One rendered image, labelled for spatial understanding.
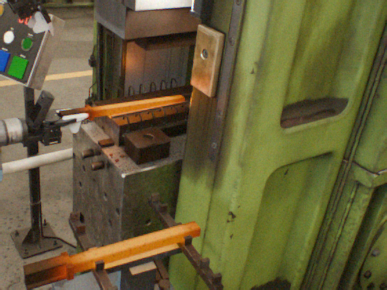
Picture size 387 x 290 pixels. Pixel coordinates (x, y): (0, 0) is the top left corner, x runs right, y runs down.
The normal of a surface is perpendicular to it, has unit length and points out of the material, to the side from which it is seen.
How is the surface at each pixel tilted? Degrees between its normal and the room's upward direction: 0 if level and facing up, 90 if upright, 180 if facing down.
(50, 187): 0
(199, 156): 90
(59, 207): 0
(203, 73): 90
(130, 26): 90
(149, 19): 90
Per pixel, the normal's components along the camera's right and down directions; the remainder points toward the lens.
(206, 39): -0.86, 0.19
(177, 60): 0.50, 0.45
